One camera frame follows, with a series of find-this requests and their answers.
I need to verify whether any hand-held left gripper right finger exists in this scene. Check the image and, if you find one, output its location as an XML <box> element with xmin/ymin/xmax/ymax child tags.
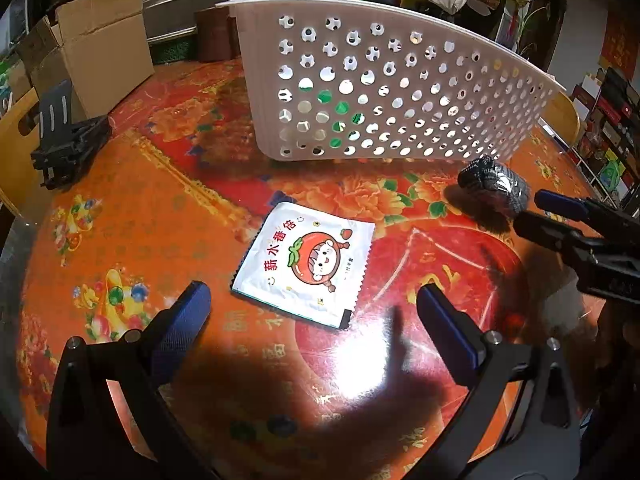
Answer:
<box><xmin>400</xmin><ymin>284</ymin><xmax>583</xmax><ymax>480</ymax></box>

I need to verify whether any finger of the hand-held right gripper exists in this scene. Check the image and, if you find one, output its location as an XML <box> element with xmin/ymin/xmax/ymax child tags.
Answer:
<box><xmin>513</xmin><ymin>211</ymin><xmax>589</xmax><ymax>262</ymax></box>
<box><xmin>534</xmin><ymin>189</ymin><xmax>640</xmax><ymax>242</ymax></box>

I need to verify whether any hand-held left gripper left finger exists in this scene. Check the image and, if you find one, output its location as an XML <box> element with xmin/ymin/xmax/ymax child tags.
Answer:
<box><xmin>47</xmin><ymin>281</ymin><xmax>221</xmax><ymax>480</ymax></box>

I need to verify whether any black shiny packet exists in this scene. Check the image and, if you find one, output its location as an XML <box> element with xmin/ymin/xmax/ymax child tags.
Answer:
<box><xmin>457</xmin><ymin>156</ymin><xmax>532</xmax><ymax>217</ymax></box>

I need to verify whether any white cartoon print packet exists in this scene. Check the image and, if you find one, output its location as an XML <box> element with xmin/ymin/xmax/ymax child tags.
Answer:
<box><xmin>231</xmin><ymin>201</ymin><xmax>376</xmax><ymax>331</ymax></box>

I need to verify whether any green foil packet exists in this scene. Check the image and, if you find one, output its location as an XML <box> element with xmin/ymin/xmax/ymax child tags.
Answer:
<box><xmin>315</xmin><ymin>89</ymin><xmax>366</xmax><ymax>143</ymax></box>

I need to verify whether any white perforated plastic basket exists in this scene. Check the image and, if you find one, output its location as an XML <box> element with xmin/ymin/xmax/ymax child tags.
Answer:
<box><xmin>215</xmin><ymin>0</ymin><xmax>568</xmax><ymax>163</ymax></box>

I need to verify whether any shelf of boxes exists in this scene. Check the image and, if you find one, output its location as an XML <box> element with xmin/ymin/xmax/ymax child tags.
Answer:
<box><xmin>570</xmin><ymin>65</ymin><xmax>640</xmax><ymax>201</ymax></box>

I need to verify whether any red printed tablecloth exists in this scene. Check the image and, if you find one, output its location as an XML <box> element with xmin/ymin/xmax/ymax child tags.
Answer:
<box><xmin>15</xmin><ymin>57</ymin><xmax>616</xmax><ymax>480</ymax></box>

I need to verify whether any black phone stand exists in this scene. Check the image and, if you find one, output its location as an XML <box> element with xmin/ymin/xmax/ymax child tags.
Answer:
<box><xmin>31</xmin><ymin>80</ymin><xmax>112</xmax><ymax>191</ymax></box>

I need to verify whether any green mesh basket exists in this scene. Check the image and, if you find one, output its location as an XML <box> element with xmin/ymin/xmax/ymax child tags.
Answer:
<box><xmin>152</xmin><ymin>40</ymin><xmax>196</xmax><ymax>64</ymax></box>

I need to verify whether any cardboard box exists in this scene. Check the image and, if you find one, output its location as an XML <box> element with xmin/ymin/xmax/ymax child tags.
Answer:
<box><xmin>17</xmin><ymin>0</ymin><xmax>155</xmax><ymax>120</ymax></box>

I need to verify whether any brown canister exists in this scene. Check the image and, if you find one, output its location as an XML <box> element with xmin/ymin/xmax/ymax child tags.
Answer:
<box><xmin>195</xmin><ymin>7</ymin><xmax>241</xmax><ymax>63</ymax></box>

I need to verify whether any wooden chair with handle slot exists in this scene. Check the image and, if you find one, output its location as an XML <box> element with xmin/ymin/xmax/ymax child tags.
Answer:
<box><xmin>540</xmin><ymin>92</ymin><xmax>582</xmax><ymax>148</ymax></box>
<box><xmin>0</xmin><ymin>87</ymin><xmax>56</xmax><ymax>216</ymax></box>

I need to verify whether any red wall poster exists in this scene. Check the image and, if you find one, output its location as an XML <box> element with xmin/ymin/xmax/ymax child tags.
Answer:
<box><xmin>597</xmin><ymin>10</ymin><xmax>640</xmax><ymax>68</ymax></box>

